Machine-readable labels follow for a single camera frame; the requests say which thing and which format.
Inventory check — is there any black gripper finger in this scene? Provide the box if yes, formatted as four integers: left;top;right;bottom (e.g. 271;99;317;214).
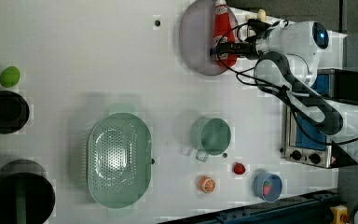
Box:
210;43;251;56

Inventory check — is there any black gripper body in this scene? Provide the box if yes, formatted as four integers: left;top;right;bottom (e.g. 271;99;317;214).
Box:
241;19;271;60

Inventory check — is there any red ketchup bottle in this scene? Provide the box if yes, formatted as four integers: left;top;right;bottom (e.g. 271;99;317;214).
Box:
213;0;237;68

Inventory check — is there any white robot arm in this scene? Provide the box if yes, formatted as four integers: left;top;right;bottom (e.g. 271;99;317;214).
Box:
210;20;358;163

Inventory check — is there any grey round plate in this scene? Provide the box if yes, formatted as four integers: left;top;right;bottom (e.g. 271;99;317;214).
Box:
179;0;238;76

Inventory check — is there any peeled toy banana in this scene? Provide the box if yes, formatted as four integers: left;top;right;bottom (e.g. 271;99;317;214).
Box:
245;8;267;22

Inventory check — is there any green mug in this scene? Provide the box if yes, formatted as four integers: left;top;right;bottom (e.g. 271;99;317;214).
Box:
190;117;231;162

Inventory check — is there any small red strawberry toy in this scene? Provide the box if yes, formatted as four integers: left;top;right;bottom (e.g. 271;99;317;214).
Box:
233;162;246;175

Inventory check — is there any orange slice toy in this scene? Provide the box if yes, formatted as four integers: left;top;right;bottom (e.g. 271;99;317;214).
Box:
198;175;216;194

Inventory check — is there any green perforated colander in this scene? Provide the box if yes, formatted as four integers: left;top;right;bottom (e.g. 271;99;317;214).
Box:
87;104;152;209

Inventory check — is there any strawberry toy in bowl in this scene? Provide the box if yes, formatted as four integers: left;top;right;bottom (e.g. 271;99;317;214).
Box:
262;181;271;197

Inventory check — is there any blue bowl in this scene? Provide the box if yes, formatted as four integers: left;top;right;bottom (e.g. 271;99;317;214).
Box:
254;172;282;203

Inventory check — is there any yellow emergency stop box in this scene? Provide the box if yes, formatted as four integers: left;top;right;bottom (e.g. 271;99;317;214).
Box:
330;205;350;224

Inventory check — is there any green lime toy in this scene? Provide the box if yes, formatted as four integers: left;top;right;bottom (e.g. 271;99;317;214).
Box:
0;66;21;88

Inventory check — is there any small black cylinder container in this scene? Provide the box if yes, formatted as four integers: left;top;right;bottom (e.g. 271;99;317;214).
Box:
0;91;30;134

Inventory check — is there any green utensil in container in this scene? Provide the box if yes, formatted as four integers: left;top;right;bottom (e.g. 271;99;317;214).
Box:
16;180;26;224

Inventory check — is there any large black cylinder container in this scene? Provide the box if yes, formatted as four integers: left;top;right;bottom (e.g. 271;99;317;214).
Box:
0;160;56;224

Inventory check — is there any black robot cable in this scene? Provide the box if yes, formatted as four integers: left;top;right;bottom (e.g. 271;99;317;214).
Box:
215;20;358;146

